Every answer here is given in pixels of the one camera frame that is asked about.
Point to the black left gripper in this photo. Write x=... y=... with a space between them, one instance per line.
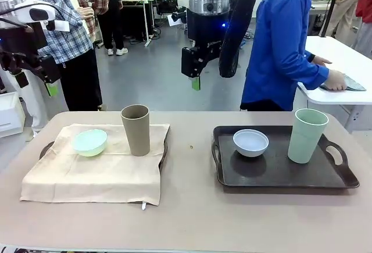
x=20 y=40

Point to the white side table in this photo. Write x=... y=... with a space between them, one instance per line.
x=337 y=99

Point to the person's left hand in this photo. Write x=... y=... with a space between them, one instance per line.
x=321 y=60

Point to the white round bowl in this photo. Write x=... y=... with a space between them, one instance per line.
x=250 y=145

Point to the person in grey hoodie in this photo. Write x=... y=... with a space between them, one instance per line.
x=112 y=17

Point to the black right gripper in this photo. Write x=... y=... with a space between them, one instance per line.
x=207 y=29

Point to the person in blue plaid shirt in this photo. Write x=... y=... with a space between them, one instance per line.
x=67 y=40

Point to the taupe tall cup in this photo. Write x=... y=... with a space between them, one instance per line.
x=136 y=136

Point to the person in white trousers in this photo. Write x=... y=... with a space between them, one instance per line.
x=35 y=110

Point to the dark tray under beige mat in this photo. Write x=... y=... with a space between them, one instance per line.
x=46 y=149

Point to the beige cloth mat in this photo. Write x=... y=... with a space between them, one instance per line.
x=93 y=177

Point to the person's right hand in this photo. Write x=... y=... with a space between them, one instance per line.
x=335 y=81

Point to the desk with white legs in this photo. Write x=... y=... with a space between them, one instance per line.
x=146 y=17

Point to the teal cloth mat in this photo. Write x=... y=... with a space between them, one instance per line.
x=354 y=84

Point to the light green tall cup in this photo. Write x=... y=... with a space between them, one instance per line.
x=305 y=142

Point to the person's left forearm blue sleeve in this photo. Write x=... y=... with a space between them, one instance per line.
x=308 y=55

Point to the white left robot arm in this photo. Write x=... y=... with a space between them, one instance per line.
x=23 y=10

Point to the person's right forearm blue sleeve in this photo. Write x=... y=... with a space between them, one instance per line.
x=315 y=75

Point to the person in beige trousers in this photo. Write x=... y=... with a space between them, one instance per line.
x=344 y=8

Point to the person in blue jacket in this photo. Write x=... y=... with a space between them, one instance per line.
x=273 y=46

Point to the pale green bowl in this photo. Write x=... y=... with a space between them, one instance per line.
x=90 y=145

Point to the black pole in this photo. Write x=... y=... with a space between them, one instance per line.
x=331 y=5

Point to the white box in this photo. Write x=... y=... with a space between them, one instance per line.
x=8 y=113

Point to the person in red jacket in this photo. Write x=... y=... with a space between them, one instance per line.
x=364 y=3

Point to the black office chair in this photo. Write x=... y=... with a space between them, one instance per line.
x=168 y=3

